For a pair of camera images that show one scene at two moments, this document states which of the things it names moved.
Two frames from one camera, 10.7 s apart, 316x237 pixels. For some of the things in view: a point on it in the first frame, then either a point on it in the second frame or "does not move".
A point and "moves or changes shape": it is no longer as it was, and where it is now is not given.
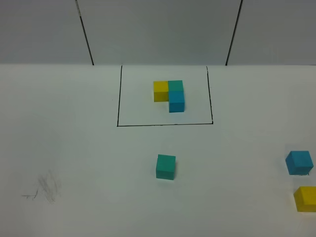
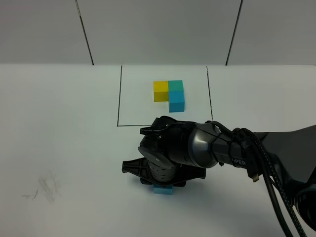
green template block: x=175 y=86 does not move
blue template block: x=176 y=101 does not move
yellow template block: x=160 y=91 does not move
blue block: x=298 y=162 moves or changes shape
